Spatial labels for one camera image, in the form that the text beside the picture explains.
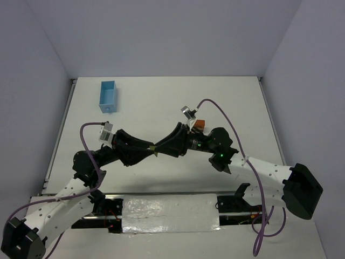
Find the orange arch wood block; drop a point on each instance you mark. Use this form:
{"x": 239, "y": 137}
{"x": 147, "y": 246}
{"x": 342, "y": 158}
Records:
{"x": 200, "y": 125}

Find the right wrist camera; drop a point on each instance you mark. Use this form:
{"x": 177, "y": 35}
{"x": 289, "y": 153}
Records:
{"x": 190, "y": 115}

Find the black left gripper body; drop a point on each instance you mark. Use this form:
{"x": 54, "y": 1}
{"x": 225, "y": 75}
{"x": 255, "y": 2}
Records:
{"x": 118, "y": 147}

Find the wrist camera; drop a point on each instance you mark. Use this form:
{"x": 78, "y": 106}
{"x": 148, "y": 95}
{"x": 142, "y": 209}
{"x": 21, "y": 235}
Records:
{"x": 106, "y": 135}
{"x": 190, "y": 115}

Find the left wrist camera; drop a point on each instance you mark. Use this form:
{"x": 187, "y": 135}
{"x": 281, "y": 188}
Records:
{"x": 106, "y": 135}

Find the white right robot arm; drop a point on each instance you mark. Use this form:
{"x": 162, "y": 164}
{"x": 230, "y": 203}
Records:
{"x": 294, "y": 188}

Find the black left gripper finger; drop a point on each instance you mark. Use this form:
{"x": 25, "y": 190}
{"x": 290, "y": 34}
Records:
{"x": 133, "y": 157}
{"x": 133, "y": 141}

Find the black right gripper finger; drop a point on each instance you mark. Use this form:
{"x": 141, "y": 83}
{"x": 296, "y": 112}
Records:
{"x": 171, "y": 135}
{"x": 167, "y": 151}

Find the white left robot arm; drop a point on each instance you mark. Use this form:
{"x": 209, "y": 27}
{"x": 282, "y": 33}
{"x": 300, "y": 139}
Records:
{"x": 31, "y": 236}

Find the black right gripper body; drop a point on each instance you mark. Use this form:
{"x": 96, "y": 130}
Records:
{"x": 184, "y": 140}

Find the blue wooden drawer box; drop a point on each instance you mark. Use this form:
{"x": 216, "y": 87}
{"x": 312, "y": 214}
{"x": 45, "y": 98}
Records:
{"x": 108, "y": 97}

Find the silver tape strip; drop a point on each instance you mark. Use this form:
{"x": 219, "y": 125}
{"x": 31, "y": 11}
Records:
{"x": 170, "y": 214}

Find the green triangular wood block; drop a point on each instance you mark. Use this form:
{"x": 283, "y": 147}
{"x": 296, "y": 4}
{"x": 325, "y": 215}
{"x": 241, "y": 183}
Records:
{"x": 153, "y": 149}

